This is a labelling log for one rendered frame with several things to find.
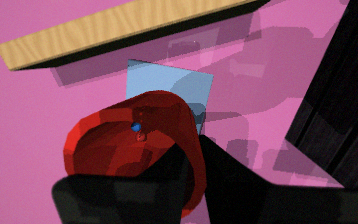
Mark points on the light wood plank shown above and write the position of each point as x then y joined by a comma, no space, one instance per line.
118,27

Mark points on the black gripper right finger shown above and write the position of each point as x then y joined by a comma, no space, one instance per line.
237,195

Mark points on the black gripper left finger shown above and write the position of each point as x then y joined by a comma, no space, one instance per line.
153,197

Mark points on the blue marble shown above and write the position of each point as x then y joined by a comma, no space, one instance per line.
135,127

